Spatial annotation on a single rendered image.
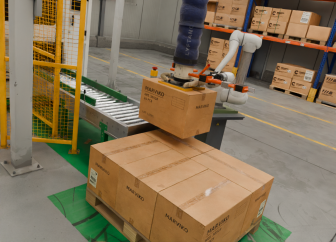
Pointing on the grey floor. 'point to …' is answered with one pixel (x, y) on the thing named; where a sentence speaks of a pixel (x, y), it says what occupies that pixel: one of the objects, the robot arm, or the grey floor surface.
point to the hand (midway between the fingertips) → (207, 78)
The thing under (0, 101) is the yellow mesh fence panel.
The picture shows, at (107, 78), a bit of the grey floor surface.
